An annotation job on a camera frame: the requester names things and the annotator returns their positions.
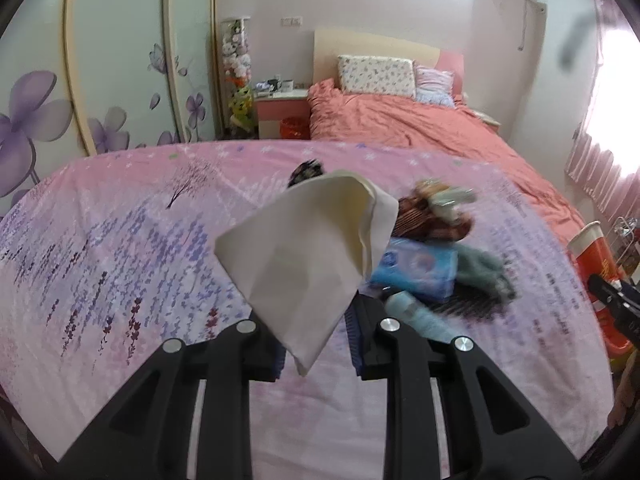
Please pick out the light blue bottle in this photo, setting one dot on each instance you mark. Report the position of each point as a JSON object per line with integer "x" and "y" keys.
{"x": 415, "y": 315}

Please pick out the red basket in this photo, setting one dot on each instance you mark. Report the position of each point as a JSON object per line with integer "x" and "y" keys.
{"x": 292, "y": 128}

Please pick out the clear tube of plush toys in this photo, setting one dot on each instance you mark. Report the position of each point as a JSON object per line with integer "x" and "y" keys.
{"x": 237, "y": 70}

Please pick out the white bed frame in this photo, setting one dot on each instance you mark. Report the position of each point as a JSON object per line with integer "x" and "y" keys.
{"x": 492, "y": 124}

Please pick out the red trash bin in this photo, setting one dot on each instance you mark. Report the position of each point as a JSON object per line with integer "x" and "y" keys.
{"x": 595, "y": 265}

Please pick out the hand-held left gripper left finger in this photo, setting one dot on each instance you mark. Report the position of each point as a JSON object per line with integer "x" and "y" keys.
{"x": 260, "y": 355}

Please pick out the pink curtain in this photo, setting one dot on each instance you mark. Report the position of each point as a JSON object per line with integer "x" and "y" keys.
{"x": 595, "y": 160}

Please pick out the blue tissue packet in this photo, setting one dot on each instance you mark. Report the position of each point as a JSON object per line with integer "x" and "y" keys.
{"x": 415, "y": 267}

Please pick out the pink printed tablecloth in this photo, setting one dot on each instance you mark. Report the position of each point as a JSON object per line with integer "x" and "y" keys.
{"x": 125, "y": 260}

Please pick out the wardrobe with purple flowers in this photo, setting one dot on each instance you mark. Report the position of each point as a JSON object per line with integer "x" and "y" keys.
{"x": 115, "y": 60}

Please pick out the cream cloth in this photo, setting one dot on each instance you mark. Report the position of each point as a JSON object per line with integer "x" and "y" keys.
{"x": 300, "y": 250}

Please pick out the black hairbrush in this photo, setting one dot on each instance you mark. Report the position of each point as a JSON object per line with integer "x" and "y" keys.
{"x": 470, "y": 305}

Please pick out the brown striped cloth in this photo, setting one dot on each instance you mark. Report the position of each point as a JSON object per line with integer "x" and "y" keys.
{"x": 425, "y": 222}

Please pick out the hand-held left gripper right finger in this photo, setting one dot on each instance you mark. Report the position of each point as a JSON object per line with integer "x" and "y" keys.
{"x": 354, "y": 340}

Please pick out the cream and pink headboard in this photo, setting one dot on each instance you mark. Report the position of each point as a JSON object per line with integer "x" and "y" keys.
{"x": 375, "y": 42}

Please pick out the bed with salmon duvet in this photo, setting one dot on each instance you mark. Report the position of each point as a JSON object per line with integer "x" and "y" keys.
{"x": 425, "y": 130}

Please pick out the pink striped pillow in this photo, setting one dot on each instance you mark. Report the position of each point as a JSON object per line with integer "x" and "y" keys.
{"x": 435, "y": 87}

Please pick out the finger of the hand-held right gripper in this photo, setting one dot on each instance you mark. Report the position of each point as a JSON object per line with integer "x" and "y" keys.
{"x": 607, "y": 292}

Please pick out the white floral pillow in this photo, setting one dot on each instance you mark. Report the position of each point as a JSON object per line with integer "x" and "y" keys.
{"x": 377, "y": 76}

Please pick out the white wall socket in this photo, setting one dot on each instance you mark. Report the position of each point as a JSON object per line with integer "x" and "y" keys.
{"x": 291, "y": 22}

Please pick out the dark floral patterned pouch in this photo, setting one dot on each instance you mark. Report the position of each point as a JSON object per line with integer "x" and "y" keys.
{"x": 305, "y": 172}

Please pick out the pale crumpled packet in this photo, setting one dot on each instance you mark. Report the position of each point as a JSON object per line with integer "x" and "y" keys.
{"x": 450, "y": 196}

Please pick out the pink and white nightstand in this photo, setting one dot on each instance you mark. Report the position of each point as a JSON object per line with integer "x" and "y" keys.
{"x": 280, "y": 107}

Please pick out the grey-green cloth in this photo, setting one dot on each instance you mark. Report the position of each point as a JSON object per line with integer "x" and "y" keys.
{"x": 482, "y": 267}

